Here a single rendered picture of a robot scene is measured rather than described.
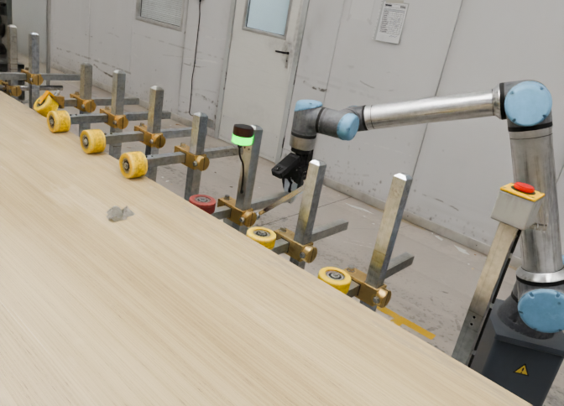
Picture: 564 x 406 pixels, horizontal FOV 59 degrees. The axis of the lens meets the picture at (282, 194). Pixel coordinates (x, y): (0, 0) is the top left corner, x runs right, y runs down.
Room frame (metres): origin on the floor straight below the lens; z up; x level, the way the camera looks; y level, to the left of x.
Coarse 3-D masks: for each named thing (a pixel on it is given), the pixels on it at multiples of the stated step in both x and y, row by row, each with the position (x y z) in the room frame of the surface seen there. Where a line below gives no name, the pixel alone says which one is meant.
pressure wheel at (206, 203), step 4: (192, 196) 1.38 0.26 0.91; (196, 196) 1.39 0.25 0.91; (200, 196) 1.39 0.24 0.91; (204, 196) 1.40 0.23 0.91; (208, 196) 1.40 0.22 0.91; (192, 200) 1.35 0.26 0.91; (196, 200) 1.35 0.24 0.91; (200, 200) 1.37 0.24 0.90; (204, 200) 1.37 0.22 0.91; (208, 200) 1.38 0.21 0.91; (212, 200) 1.38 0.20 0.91; (196, 204) 1.33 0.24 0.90; (200, 204) 1.34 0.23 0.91; (204, 204) 1.34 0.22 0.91; (208, 204) 1.35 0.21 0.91; (212, 204) 1.35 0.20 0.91; (200, 208) 1.33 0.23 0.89; (204, 208) 1.34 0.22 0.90; (208, 208) 1.34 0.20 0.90; (212, 208) 1.36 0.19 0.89; (208, 212) 1.34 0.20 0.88; (212, 212) 1.36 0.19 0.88
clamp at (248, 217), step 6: (222, 198) 1.50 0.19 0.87; (222, 204) 1.47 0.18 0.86; (228, 204) 1.46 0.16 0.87; (234, 204) 1.47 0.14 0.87; (234, 210) 1.44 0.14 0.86; (240, 210) 1.43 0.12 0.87; (246, 210) 1.44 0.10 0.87; (252, 210) 1.45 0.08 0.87; (234, 216) 1.44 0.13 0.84; (240, 216) 1.42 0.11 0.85; (246, 216) 1.41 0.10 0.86; (252, 216) 1.43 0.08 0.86; (234, 222) 1.44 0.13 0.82; (240, 222) 1.42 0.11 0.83; (246, 222) 1.41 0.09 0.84; (252, 222) 1.43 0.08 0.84
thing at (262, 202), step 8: (280, 192) 1.68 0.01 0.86; (288, 192) 1.69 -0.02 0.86; (256, 200) 1.56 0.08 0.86; (264, 200) 1.57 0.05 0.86; (272, 200) 1.60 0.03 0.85; (288, 200) 1.67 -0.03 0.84; (216, 208) 1.43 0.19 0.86; (224, 208) 1.44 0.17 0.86; (256, 208) 1.54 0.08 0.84; (216, 216) 1.40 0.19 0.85; (224, 216) 1.43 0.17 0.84
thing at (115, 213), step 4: (112, 208) 1.19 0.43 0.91; (116, 208) 1.20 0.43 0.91; (120, 208) 1.21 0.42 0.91; (124, 208) 1.19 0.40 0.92; (128, 208) 1.20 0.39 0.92; (108, 212) 1.18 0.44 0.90; (112, 212) 1.16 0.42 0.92; (116, 212) 1.16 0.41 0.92; (120, 212) 1.18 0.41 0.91; (124, 212) 1.18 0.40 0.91; (128, 212) 1.19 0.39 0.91; (132, 212) 1.20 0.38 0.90; (108, 216) 1.15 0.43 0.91; (112, 216) 1.14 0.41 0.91; (116, 216) 1.14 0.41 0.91; (120, 216) 1.16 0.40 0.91; (124, 216) 1.16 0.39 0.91; (108, 220) 1.14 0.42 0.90; (112, 220) 1.13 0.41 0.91; (116, 220) 1.14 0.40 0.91; (120, 220) 1.15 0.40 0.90
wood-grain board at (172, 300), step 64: (0, 128) 1.69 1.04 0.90; (0, 192) 1.18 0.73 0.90; (64, 192) 1.26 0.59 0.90; (128, 192) 1.34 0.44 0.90; (0, 256) 0.89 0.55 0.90; (64, 256) 0.93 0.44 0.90; (128, 256) 0.98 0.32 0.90; (192, 256) 1.04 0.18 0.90; (256, 256) 1.09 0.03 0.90; (0, 320) 0.70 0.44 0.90; (64, 320) 0.73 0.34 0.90; (128, 320) 0.76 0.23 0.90; (192, 320) 0.79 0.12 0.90; (256, 320) 0.83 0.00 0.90; (320, 320) 0.87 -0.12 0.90; (384, 320) 0.92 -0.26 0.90; (0, 384) 0.56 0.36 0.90; (64, 384) 0.58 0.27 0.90; (128, 384) 0.61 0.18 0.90; (192, 384) 0.63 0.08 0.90; (256, 384) 0.66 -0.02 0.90; (320, 384) 0.68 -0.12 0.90; (384, 384) 0.71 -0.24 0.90; (448, 384) 0.75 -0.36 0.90
